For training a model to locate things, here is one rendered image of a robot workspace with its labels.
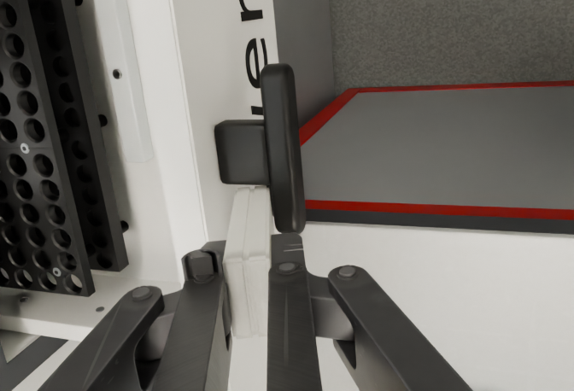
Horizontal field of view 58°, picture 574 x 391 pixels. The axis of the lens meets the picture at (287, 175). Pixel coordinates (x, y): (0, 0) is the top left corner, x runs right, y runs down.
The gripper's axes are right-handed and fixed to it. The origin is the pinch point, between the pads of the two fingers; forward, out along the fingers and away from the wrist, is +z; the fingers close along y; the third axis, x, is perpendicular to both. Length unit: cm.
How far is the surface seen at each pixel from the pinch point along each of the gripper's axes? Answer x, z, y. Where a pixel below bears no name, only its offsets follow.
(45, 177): 1.5, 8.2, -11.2
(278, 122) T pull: 4.5, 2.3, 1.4
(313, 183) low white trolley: -8.3, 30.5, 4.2
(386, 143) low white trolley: -8.3, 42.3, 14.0
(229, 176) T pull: 2.1, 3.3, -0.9
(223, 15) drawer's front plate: 8.8, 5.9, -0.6
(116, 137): 1.9, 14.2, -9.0
